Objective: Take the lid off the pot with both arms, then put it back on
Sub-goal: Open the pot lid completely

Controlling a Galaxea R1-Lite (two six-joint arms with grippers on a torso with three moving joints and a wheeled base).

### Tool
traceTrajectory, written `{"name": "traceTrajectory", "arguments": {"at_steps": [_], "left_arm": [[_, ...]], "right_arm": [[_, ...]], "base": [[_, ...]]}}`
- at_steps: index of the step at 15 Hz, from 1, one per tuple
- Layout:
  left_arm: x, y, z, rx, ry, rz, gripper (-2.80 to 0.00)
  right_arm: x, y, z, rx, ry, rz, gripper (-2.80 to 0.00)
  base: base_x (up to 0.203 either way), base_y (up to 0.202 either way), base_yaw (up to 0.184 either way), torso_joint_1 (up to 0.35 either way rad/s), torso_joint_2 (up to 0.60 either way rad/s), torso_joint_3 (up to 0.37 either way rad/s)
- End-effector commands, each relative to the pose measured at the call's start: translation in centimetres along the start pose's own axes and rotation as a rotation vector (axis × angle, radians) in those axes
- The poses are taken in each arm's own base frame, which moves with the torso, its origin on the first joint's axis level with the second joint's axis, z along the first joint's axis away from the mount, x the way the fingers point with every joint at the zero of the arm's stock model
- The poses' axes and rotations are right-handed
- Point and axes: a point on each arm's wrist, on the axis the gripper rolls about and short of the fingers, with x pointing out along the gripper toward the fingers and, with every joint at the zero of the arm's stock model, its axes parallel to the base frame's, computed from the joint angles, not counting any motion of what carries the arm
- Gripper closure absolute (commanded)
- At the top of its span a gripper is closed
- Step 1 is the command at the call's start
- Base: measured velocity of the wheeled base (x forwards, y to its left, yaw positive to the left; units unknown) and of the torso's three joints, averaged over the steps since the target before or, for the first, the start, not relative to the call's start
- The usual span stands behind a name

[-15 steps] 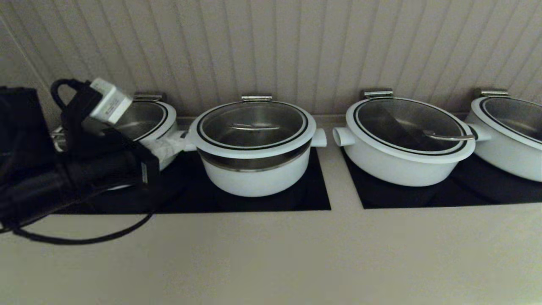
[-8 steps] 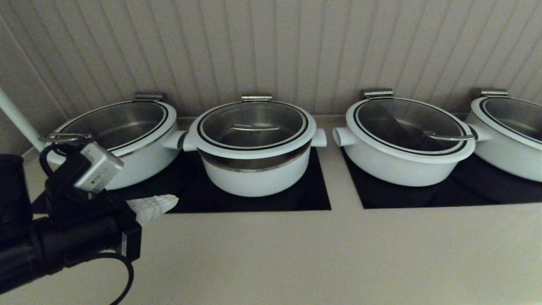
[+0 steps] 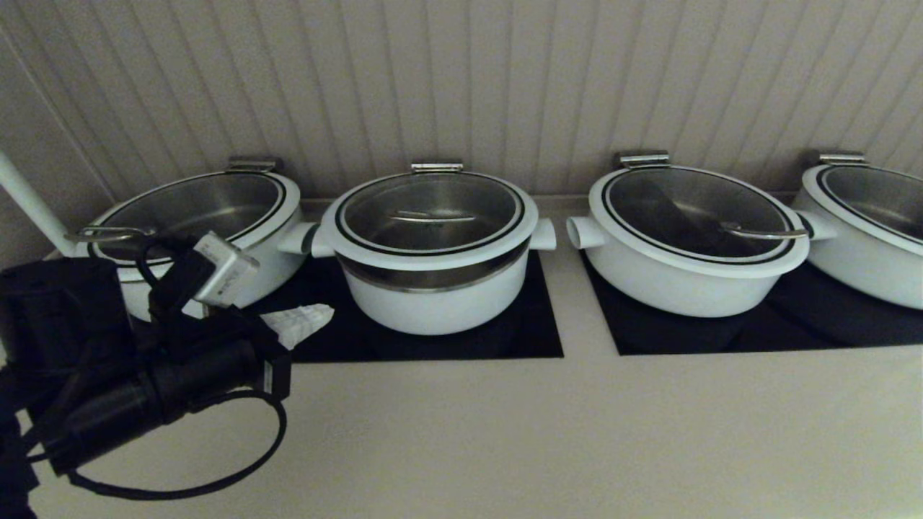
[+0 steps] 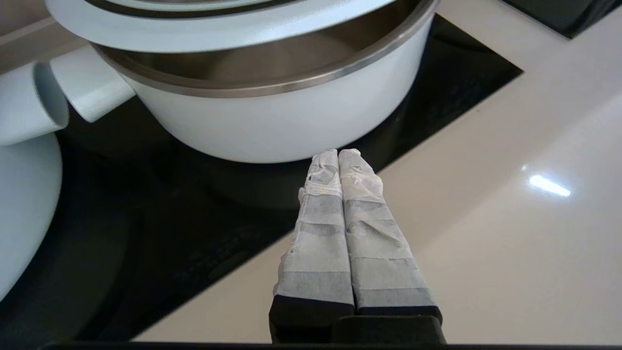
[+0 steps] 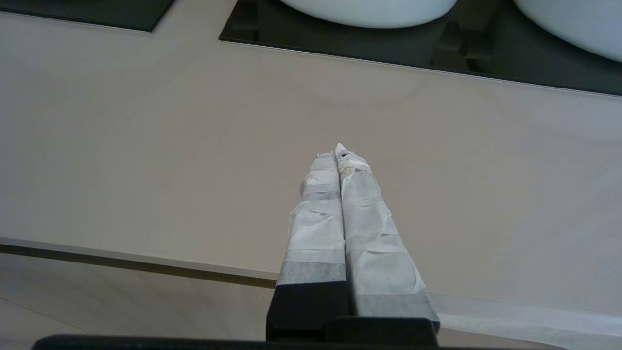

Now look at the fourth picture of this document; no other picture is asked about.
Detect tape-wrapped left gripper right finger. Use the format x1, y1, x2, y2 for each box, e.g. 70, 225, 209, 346
339, 149, 443, 319

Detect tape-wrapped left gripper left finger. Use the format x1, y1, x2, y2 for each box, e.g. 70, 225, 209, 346
270, 148, 357, 341

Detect glass lid white rim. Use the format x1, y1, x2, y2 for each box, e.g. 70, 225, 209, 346
45, 0, 398, 53

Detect white pot steel interior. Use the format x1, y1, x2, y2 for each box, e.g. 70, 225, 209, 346
0, 62, 70, 303
50, 0, 441, 164

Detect black glass cooktop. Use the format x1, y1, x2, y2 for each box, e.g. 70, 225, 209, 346
0, 14, 524, 344
501, 0, 622, 40

